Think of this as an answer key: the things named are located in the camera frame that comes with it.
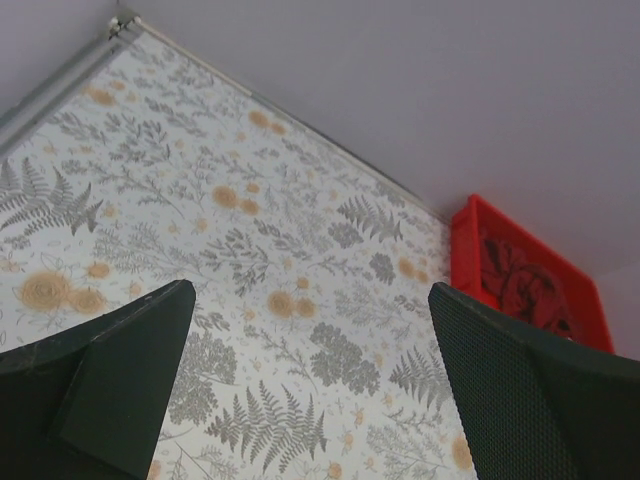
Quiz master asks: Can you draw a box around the red plastic bin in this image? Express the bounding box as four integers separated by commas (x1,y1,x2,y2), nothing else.
451,194,614,353

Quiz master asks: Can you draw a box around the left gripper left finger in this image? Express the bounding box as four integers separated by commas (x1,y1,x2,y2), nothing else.
1,280,196,479

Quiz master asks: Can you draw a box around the aluminium frame rail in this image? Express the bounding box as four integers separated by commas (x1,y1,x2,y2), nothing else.
0,8,144,156

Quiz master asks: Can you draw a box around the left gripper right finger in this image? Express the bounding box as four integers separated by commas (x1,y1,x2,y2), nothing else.
428,283,639,479

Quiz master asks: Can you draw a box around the floral patterned table mat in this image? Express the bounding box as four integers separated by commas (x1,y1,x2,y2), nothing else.
1,34,475,479

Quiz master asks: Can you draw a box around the dark red t shirt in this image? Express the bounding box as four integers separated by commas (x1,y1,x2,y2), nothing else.
480,236,576,340

